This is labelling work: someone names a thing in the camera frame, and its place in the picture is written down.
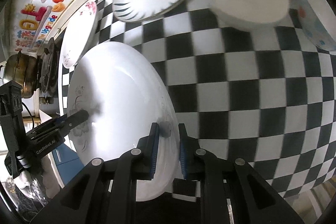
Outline white bowl blue pattern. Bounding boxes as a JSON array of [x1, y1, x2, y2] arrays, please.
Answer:
[[298, 0, 336, 52]]

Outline white plate grey floral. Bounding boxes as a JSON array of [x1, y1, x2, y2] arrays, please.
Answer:
[[67, 42, 179, 201]]

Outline checkered black white tablecloth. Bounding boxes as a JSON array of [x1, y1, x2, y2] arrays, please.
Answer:
[[96, 0, 335, 197]]

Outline black gas stove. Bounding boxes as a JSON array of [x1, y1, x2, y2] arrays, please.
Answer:
[[38, 31, 65, 105]]

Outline colourful wall sticker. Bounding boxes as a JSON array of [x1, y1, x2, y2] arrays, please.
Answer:
[[9, 0, 67, 53]]

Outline white plate pink flowers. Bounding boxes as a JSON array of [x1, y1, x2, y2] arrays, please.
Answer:
[[60, 1, 98, 69]]

